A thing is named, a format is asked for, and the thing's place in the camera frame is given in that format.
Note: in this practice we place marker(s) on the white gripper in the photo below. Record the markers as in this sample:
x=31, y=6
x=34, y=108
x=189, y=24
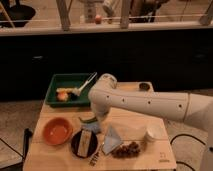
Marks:
x=100, y=111

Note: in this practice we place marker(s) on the green pepper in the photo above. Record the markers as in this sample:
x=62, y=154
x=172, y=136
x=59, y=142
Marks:
x=87, y=121

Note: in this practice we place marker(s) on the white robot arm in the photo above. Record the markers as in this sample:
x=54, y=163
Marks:
x=192, y=109

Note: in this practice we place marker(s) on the red-orange bowl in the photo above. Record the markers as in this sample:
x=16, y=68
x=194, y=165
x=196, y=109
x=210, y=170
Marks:
x=57, y=131

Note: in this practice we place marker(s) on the blue sponge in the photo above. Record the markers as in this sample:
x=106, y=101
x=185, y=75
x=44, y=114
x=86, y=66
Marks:
x=94, y=127

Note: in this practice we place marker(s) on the dark purple fruit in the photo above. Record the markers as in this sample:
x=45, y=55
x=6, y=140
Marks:
x=73, y=97

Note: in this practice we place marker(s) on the white tongs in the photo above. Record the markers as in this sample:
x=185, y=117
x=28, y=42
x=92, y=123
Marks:
x=77, y=91

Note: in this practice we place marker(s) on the light blue cloth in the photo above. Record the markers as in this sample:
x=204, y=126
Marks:
x=111, y=141

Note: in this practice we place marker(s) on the black plate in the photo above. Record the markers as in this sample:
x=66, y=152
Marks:
x=75, y=144

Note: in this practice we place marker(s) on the red apple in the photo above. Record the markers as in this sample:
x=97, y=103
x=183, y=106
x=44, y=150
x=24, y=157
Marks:
x=62, y=96

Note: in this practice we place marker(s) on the yellow corn piece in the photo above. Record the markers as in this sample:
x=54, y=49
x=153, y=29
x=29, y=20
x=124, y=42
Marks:
x=67, y=90

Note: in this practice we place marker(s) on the wooden block on plate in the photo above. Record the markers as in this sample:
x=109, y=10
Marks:
x=84, y=143

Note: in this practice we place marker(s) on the green plastic tray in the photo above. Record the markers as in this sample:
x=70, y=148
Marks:
x=73, y=80

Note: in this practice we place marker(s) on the bunch of dark grapes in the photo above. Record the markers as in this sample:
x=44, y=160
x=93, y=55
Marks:
x=127, y=151

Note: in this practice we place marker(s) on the white paper cup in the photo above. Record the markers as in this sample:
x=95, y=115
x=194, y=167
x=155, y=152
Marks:
x=154, y=133

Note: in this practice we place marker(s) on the orange ball in background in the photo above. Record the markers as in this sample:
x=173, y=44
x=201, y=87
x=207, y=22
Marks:
x=98, y=19

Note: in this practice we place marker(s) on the black table clamp handle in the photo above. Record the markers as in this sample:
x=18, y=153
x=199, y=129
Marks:
x=26, y=140

